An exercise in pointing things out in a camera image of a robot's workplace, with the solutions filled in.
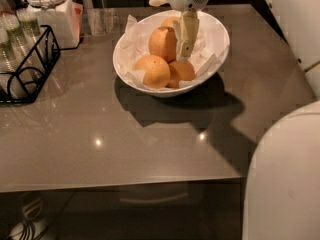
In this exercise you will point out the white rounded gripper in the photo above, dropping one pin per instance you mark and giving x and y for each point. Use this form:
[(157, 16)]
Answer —
[(187, 27)]

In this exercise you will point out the orange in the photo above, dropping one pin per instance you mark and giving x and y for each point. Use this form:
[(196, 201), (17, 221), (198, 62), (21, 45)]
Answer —
[(180, 72), (162, 42), (157, 71), (169, 22)]

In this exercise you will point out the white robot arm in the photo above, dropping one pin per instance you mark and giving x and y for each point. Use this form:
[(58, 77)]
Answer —
[(278, 125)]

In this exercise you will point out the white paper bowl liner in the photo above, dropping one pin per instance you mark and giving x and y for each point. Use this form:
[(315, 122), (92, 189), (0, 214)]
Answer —
[(133, 47)]

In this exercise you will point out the white ceramic bowl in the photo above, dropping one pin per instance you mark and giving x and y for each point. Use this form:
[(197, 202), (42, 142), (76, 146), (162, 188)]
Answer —
[(218, 40)]

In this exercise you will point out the clear drinking glass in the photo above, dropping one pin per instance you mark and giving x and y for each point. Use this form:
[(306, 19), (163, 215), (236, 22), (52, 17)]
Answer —
[(103, 21)]

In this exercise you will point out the pink carton behind jar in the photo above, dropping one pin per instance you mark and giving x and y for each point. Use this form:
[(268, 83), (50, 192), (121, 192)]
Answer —
[(77, 11)]

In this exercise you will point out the white lidded ceramic jar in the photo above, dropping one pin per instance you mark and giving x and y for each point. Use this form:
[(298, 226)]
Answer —
[(58, 15)]

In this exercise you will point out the clear plastic cup stack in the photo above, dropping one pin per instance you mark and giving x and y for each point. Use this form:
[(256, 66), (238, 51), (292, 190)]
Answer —
[(11, 42)]

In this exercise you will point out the black wire cup rack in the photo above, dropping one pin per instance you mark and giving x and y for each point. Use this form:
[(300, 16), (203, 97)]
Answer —
[(39, 59)]

